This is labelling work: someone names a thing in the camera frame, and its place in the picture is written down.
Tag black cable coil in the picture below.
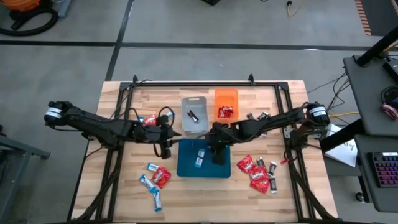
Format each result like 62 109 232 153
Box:
379 86 398 105

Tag red candy pack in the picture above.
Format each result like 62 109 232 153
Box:
250 179 271 195
236 154 257 174
248 166 270 183
150 166 172 189
217 105 234 119
142 114 157 128

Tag blue plastic bin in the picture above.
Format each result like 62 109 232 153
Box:
176 138 232 179

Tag red white cable bundle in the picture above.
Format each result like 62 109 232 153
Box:
381 103 398 121

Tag grey desk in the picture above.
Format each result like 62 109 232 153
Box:
354 134 398 213
343 55 398 138

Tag black floor cables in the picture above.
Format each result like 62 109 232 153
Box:
306 72 352 108

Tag yellow cable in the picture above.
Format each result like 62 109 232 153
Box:
286 0 304 18
328 111 361 118

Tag black desk device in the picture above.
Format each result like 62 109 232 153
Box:
382 58 398 84

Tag grey metal cart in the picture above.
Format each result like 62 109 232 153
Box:
0 124 52 223

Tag backlit black keyboard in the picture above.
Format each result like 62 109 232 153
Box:
369 151 398 188

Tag black vacuum hose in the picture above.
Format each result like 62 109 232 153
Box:
0 6 60 37

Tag white paper sheet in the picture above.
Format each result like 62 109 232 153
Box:
323 123 358 168

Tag black pole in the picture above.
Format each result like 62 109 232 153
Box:
356 26 398 67

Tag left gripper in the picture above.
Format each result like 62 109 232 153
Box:
143 117 182 159

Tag white plastic bin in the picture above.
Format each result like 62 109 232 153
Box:
181 96 210 135

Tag grey floor attachment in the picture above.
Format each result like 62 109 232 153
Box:
57 0 73 18

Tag orange plastic bin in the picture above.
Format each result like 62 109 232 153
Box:
214 88 239 121

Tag orange vacuum cleaner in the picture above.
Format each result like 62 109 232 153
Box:
1 0 41 12

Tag black looped cable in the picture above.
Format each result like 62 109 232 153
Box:
157 106 175 129
152 141 165 158

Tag black mat striped edge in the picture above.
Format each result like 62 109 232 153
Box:
354 0 398 37

